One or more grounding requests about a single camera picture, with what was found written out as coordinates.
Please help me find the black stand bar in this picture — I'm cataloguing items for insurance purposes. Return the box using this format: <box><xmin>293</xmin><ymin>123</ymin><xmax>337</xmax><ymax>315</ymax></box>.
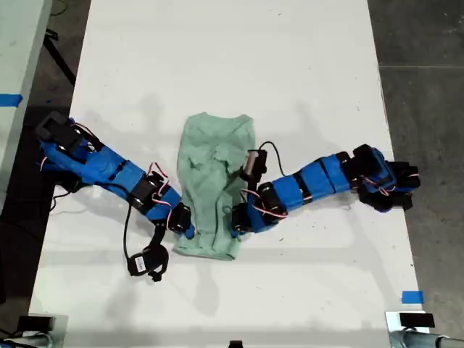
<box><xmin>42</xmin><ymin>29</ymin><xmax>78</xmax><ymax>87</ymax></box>

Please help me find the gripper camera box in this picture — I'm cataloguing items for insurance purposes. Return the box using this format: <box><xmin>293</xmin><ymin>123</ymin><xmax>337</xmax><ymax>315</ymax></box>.
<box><xmin>125</xmin><ymin>244</ymin><xmax>171</xmax><ymax>283</ymax></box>
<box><xmin>241</xmin><ymin>147</ymin><xmax>269</xmax><ymax>181</ymax></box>

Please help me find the grey metal tube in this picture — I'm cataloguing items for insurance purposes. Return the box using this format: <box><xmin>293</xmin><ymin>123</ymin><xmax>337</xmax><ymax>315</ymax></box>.
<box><xmin>389</xmin><ymin>328</ymin><xmax>464</xmax><ymax>348</ymax></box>

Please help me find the camera black cable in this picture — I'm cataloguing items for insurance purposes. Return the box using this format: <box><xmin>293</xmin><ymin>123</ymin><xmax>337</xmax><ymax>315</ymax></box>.
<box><xmin>257</xmin><ymin>141</ymin><xmax>286</xmax><ymax>179</ymax></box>
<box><xmin>123</xmin><ymin>202</ymin><xmax>134</xmax><ymax>260</ymax></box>

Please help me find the pale green T-shirt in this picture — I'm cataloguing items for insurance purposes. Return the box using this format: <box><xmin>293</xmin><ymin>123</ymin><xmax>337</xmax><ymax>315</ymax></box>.
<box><xmin>172</xmin><ymin>112</ymin><xmax>259</xmax><ymax>262</ymax></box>

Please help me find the blue tape square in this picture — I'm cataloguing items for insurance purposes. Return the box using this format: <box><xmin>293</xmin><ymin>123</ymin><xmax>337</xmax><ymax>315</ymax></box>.
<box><xmin>401</xmin><ymin>290</ymin><xmax>424</xmax><ymax>305</ymax></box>

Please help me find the small black box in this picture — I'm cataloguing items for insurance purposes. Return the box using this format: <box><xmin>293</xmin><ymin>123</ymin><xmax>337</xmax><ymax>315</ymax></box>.
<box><xmin>399</xmin><ymin>312</ymin><xmax>435</xmax><ymax>328</ymax></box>
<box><xmin>17</xmin><ymin>315</ymin><xmax>54</xmax><ymax>331</ymax></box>

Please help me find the white metal plate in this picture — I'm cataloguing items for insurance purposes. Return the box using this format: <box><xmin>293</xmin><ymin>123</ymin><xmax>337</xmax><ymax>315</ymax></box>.
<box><xmin>384</xmin><ymin>310</ymin><xmax>433</xmax><ymax>333</ymax></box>

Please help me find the pale side table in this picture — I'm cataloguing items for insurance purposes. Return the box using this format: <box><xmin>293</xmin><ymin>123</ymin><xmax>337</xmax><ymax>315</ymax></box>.
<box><xmin>0</xmin><ymin>0</ymin><xmax>54</xmax><ymax>213</ymax></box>

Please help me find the blue tape strip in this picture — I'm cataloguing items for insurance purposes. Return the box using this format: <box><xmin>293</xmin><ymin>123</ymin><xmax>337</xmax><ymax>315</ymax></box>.
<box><xmin>0</xmin><ymin>93</ymin><xmax>24</xmax><ymax>107</ymax></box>

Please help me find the camera black stalk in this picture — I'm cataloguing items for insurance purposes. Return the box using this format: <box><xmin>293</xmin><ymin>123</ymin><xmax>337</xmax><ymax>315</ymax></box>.
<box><xmin>146</xmin><ymin>219</ymin><xmax>168</xmax><ymax>254</ymax></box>
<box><xmin>239</xmin><ymin>173</ymin><xmax>262</xmax><ymax>199</ymax></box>

